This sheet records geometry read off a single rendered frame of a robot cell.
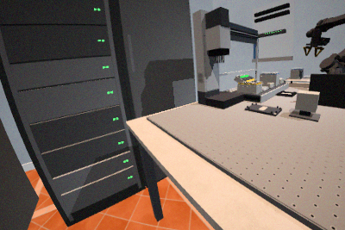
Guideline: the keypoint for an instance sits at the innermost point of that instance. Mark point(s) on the black rectangular pad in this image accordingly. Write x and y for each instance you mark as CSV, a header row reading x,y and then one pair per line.
x,y
286,93

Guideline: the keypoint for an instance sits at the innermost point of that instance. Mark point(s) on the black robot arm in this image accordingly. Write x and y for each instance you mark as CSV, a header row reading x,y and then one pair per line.
x,y
329,65

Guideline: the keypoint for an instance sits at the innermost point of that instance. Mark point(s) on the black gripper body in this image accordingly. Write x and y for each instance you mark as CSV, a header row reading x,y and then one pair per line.
x,y
314,41

